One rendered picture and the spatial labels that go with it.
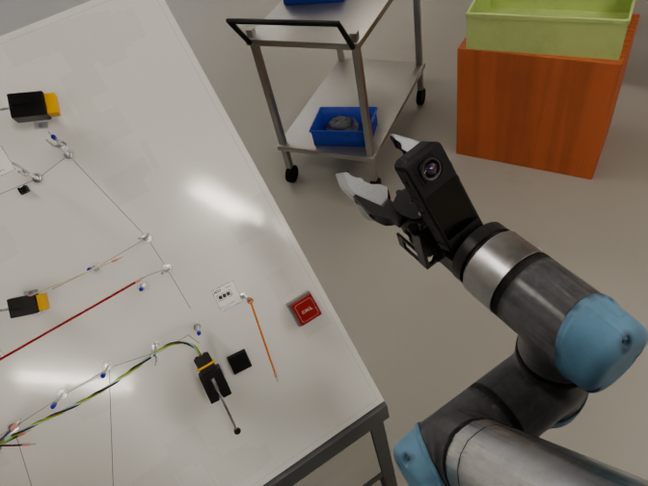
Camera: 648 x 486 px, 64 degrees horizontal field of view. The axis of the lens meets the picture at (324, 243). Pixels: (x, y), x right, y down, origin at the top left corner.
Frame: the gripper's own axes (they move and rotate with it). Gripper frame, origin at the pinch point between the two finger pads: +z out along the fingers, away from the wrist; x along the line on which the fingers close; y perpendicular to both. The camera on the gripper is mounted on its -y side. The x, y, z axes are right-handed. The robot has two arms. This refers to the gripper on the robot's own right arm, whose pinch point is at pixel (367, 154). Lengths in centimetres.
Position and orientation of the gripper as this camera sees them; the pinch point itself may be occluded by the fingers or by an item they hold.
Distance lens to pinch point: 65.3
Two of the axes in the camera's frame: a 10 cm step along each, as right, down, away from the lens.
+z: -5.3, -5.6, 6.4
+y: 2.9, 5.9, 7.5
